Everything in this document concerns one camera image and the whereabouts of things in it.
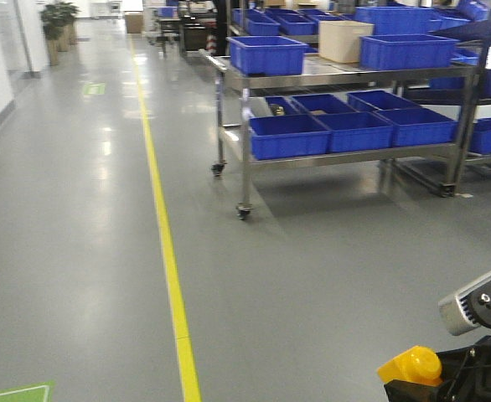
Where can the steel wheeled cart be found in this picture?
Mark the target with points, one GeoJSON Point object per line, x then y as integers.
{"type": "Point", "coordinates": [326, 87]}

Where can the blue bin cart top left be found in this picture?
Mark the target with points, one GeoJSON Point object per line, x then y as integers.
{"type": "Point", "coordinates": [267, 55]}

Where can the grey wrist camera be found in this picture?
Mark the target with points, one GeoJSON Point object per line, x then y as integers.
{"type": "Point", "coordinates": [468, 307]}

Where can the beige cardboard box on cart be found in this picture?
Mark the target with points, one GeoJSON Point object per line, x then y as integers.
{"type": "Point", "coordinates": [339, 41]}

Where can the blue bin cart top right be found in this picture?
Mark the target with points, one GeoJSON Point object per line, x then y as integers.
{"type": "Point", "coordinates": [406, 51]}

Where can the potted plants by wall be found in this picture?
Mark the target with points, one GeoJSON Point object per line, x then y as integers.
{"type": "Point", "coordinates": [58, 24]}

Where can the blue bin cart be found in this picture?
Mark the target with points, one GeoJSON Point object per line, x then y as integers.
{"type": "Point", "coordinates": [406, 51]}
{"type": "Point", "coordinates": [267, 55]}

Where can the blue bin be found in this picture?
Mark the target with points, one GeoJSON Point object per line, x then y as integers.
{"type": "Point", "coordinates": [357, 131]}
{"type": "Point", "coordinates": [276, 137]}
{"type": "Point", "coordinates": [418, 127]}

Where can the blue bin lower front middle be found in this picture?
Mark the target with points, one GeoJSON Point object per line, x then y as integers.
{"type": "Point", "coordinates": [357, 131]}

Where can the yellow block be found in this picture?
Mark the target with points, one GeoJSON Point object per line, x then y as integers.
{"type": "Point", "coordinates": [418, 365]}

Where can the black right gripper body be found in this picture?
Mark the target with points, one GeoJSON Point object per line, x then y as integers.
{"type": "Point", "coordinates": [466, 376]}

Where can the blue bin lower front right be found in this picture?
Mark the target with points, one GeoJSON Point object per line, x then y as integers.
{"type": "Point", "coordinates": [418, 127]}

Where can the blue bin lower front left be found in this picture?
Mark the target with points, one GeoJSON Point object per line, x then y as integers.
{"type": "Point", "coordinates": [276, 137]}

